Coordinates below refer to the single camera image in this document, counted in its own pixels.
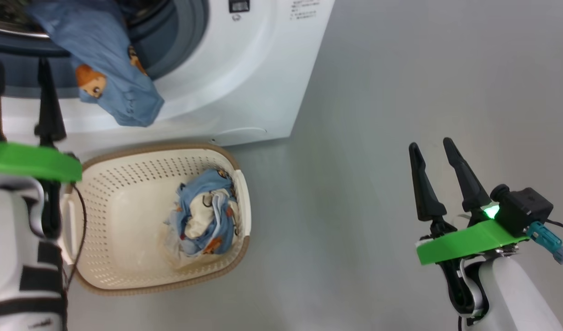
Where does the white front-load washing machine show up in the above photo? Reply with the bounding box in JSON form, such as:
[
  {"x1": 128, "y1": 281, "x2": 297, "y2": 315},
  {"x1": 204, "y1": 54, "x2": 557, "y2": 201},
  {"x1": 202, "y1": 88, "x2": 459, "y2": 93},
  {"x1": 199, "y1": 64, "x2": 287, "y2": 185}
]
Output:
[{"x1": 0, "y1": 0, "x2": 336, "y2": 159}]

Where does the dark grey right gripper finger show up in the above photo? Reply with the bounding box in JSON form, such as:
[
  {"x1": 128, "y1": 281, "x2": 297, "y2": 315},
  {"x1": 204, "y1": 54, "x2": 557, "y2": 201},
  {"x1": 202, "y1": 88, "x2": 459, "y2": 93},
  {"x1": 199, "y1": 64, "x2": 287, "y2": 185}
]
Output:
[
  {"x1": 409, "y1": 143, "x2": 457, "y2": 240},
  {"x1": 443, "y1": 137, "x2": 494, "y2": 226}
]

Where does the grey rubber door gasket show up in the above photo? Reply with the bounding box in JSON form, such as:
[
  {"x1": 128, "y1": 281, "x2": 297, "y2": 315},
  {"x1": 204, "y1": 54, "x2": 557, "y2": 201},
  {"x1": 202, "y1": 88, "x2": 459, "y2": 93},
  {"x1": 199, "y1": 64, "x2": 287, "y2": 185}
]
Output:
[{"x1": 0, "y1": 0, "x2": 210, "y2": 99}]

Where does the blue orange print garment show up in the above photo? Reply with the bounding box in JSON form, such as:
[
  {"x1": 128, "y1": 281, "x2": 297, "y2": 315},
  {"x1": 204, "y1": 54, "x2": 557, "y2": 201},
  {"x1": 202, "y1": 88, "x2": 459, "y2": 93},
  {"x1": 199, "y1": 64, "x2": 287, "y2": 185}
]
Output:
[{"x1": 164, "y1": 168, "x2": 240, "y2": 257}]

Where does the round filter cover panel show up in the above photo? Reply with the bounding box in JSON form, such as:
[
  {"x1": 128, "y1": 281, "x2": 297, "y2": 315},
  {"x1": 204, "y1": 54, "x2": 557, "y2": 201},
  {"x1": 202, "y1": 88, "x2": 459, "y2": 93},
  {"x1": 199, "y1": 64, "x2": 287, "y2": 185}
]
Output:
[{"x1": 216, "y1": 127, "x2": 268, "y2": 138}]

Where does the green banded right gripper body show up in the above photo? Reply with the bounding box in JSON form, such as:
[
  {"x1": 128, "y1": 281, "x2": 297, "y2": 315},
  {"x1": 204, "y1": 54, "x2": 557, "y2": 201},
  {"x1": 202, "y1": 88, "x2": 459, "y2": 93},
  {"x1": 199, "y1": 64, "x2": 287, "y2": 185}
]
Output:
[{"x1": 416, "y1": 220, "x2": 530, "y2": 318}]

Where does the teal cable connector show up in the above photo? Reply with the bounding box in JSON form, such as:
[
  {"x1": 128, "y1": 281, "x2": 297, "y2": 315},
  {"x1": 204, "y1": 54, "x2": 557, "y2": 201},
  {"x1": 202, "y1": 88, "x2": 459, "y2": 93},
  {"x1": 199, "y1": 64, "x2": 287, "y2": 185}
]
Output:
[{"x1": 526, "y1": 221, "x2": 563, "y2": 265}]

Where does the cream garment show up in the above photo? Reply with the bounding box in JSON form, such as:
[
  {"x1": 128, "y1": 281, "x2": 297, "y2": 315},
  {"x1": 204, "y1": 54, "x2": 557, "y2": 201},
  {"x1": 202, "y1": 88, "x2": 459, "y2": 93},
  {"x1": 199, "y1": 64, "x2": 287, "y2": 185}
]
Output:
[{"x1": 182, "y1": 191, "x2": 238, "y2": 240}]

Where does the cream perforated laundry basket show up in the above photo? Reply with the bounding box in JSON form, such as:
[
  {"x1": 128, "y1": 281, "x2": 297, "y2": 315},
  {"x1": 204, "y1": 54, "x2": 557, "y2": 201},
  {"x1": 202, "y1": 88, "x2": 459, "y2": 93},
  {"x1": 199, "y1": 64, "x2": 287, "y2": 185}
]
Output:
[{"x1": 61, "y1": 143, "x2": 252, "y2": 296}]

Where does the printed text sticker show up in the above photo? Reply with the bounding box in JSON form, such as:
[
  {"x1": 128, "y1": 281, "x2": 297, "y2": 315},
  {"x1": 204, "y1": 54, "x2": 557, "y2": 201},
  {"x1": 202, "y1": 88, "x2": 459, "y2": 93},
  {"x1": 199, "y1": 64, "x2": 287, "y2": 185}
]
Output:
[{"x1": 290, "y1": 0, "x2": 318, "y2": 20}]

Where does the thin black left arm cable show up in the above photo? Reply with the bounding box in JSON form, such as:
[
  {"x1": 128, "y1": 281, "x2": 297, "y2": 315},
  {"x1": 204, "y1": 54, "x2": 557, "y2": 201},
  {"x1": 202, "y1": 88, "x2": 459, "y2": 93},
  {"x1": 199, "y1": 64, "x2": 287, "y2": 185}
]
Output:
[{"x1": 63, "y1": 182, "x2": 88, "y2": 331}]

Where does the blue bear print garment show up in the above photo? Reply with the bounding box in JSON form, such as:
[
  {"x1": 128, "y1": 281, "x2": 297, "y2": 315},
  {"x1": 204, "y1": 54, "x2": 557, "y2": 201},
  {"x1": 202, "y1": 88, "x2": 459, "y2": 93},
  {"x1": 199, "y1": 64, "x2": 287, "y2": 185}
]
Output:
[{"x1": 26, "y1": 0, "x2": 165, "y2": 128}]

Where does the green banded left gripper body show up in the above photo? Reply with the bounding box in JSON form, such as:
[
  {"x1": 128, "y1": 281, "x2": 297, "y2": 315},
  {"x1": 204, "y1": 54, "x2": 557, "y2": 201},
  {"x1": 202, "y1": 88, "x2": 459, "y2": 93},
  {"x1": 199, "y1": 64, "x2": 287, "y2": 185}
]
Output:
[{"x1": 0, "y1": 142, "x2": 83, "y2": 183}]

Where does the steel washing machine drum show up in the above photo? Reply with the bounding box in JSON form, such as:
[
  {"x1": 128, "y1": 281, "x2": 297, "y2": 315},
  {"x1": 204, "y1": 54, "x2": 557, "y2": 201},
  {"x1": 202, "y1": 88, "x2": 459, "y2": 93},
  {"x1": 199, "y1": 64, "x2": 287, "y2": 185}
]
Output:
[{"x1": 0, "y1": 0, "x2": 50, "y2": 38}]

